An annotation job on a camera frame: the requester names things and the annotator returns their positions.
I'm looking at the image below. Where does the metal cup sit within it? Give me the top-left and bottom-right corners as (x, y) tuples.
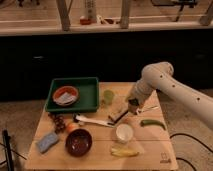
(128, 103), (139, 115)

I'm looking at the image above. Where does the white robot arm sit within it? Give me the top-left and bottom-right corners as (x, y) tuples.
(126, 62), (213, 131)

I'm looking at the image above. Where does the small metal spoon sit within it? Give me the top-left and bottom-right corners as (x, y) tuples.
(137, 106), (159, 114)

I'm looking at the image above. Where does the wooden block eraser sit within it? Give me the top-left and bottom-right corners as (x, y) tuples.
(108, 107), (128, 122)

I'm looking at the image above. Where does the green chili pepper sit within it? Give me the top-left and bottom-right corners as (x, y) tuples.
(140, 119), (166, 130)

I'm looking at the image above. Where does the green translucent cup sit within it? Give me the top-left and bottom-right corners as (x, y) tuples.
(103, 90), (115, 105)

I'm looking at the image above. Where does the white cup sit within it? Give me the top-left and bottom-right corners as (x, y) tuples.
(115, 124), (133, 143)

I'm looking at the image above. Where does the yellow banana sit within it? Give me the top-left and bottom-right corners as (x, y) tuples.
(111, 147), (138, 157)

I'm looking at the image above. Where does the green plastic tray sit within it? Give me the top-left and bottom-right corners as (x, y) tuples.
(45, 77), (99, 114)

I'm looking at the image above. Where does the grey cloth in bowl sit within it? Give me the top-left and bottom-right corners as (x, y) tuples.
(55, 92), (76, 105)

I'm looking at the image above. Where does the orange bowl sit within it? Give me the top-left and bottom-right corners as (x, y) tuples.
(52, 86), (79, 106)

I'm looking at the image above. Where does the orange fruit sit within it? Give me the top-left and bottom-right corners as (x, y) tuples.
(66, 123), (79, 133)

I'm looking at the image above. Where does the dark red bowl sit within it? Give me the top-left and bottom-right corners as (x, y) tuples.
(65, 129), (92, 157)

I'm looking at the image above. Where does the bunch of dark grapes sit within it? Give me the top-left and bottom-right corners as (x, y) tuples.
(48, 113), (66, 134)

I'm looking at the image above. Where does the red white object on shelf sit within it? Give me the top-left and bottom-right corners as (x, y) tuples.
(79, 16), (92, 25)

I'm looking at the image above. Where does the blue sponge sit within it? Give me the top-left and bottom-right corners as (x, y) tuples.
(36, 132), (59, 153)

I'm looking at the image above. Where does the black tripod stand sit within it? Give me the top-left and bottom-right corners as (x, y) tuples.
(0, 130), (27, 171)

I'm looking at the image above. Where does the black cable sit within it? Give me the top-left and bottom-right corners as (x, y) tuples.
(169, 132), (213, 171)

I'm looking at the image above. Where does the white handled brush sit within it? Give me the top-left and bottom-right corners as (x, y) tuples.
(73, 114), (114, 127)

